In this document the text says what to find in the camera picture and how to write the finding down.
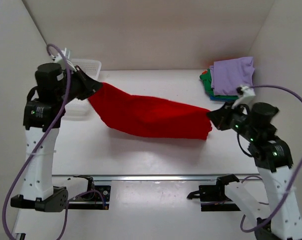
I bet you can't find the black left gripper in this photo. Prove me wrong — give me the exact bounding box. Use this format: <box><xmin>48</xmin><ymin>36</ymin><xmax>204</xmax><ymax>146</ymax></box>
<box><xmin>61</xmin><ymin>58</ymin><xmax>106</xmax><ymax>96</ymax></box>

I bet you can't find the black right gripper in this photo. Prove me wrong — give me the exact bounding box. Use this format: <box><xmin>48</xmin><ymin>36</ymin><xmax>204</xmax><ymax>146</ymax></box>
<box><xmin>206</xmin><ymin>99</ymin><xmax>256</xmax><ymax>139</ymax></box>

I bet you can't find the red t shirt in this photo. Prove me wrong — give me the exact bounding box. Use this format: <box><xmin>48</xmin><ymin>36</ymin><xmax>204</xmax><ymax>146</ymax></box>
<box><xmin>88</xmin><ymin>82</ymin><xmax>212</xmax><ymax>141</ymax></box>

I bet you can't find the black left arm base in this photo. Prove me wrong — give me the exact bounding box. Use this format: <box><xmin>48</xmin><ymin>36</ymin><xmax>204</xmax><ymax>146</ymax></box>
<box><xmin>63</xmin><ymin>175</ymin><xmax>111</xmax><ymax>210</ymax></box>

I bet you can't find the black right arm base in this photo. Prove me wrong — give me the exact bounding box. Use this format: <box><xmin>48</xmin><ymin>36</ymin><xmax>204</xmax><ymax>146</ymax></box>
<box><xmin>187</xmin><ymin>174</ymin><xmax>240</xmax><ymax>212</ymax></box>

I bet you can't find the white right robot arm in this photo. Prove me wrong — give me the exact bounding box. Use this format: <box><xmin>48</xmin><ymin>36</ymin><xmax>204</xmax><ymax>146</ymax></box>
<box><xmin>207</xmin><ymin>102</ymin><xmax>302</xmax><ymax>240</ymax></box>

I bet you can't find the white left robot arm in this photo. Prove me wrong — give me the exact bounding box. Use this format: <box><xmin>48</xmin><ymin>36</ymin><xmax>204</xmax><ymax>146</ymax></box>
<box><xmin>10</xmin><ymin>62</ymin><xmax>102</xmax><ymax>213</ymax></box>

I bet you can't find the blue folded t shirt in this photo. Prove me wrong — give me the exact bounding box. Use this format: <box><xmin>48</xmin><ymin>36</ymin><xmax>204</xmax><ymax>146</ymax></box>
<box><xmin>209</xmin><ymin>95</ymin><xmax>238</xmax><ymax>102</ymax></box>

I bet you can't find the white plastic basket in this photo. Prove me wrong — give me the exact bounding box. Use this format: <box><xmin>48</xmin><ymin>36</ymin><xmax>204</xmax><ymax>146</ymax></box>
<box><xmin>63</xmin><ymin>58</ymin><xmax>102</xmax><ymax>121</ymax></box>

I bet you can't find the green folded t shirt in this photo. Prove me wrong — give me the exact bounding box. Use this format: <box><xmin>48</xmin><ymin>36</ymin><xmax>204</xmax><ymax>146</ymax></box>
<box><xmin>199</xmin><ymin>69</ymin><xmax>239</xmax><ymax>98</ymax></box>

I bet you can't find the purple folded t shirt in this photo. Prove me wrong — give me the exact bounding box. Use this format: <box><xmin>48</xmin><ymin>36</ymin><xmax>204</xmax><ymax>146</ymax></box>
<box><xmin>209</xmin><ymin>56</ymin><xmax>255</xmax><ymax>96</ymax></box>

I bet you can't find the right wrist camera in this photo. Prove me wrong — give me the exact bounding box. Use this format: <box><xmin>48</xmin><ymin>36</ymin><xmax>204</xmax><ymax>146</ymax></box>
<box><xmin>232</xmin><ymin>85</ymin><xmax>256</xmax><ymax>109</ymax></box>

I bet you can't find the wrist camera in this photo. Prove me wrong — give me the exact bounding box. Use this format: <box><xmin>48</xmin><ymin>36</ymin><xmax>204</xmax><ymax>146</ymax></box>
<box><xmin>50</xmin><ymin>47</ymin><xmax>76</xmax><ymax>71</ymax></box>
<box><xmin>232</xmin><ymin>85</ymin><xmax>256</xmax><ymax>109</ymax></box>

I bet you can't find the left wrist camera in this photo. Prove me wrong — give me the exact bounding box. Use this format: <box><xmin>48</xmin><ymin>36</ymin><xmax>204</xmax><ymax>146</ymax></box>
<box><xmin>50</xmin><ymin>47</ymin><xmax>76</xmax><ymax>71</ymax></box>

